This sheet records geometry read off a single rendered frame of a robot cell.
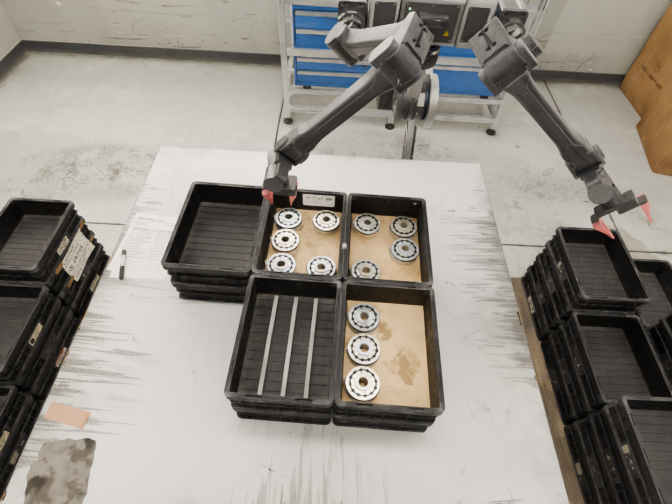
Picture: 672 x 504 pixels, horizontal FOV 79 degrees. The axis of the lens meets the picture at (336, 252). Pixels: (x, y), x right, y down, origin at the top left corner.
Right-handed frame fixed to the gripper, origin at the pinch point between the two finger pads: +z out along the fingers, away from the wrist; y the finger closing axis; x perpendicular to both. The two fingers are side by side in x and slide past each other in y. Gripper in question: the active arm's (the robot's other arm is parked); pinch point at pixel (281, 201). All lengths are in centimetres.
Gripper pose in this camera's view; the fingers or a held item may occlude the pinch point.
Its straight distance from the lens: 136.3
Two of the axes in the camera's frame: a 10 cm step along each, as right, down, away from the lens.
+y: 10.0, 0.8, -0.2
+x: 0.8, -8.0, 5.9
